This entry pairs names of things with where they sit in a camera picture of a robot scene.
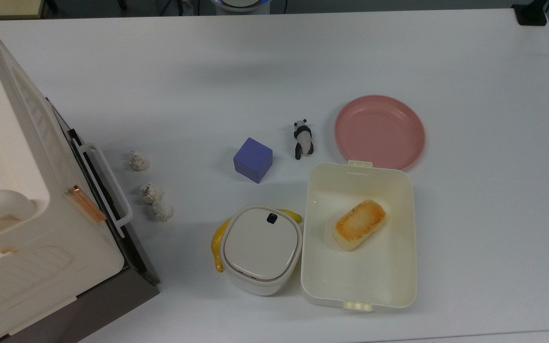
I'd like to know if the yellow banana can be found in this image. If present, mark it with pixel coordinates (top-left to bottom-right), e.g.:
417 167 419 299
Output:
211 209 303 273

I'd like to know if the beige cabinet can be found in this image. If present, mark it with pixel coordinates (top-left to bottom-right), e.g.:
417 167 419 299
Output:
0 0 46 20

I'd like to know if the crumpled white paper ball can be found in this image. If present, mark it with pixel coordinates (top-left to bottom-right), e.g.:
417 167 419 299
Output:
128 151 151 172
152 201 174 222
140 182 165 205

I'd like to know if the cream toy oven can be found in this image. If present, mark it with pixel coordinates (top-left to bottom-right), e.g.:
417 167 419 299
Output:
0 0 134 343

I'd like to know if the black table clamp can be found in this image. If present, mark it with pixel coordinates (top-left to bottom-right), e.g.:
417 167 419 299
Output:
512 0 549 26

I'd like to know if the small cream lidded bin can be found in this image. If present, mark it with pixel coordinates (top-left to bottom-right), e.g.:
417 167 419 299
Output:
220 205 303 296

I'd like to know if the toasted bread slice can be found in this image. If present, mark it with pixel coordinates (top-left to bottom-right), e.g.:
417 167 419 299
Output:
333 199 386 252

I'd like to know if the purple foam cube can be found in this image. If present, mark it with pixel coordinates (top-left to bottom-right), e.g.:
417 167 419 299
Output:
233 137 274 184

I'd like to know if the cream plastic storage box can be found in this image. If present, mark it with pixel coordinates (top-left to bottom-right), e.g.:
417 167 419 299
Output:
301 161 418 313

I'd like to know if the panda figurine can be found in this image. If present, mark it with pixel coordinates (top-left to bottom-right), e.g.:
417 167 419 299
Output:
293 119 314 161

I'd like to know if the pink round plate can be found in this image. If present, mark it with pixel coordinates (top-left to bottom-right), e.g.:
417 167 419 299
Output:
334 95 426 171

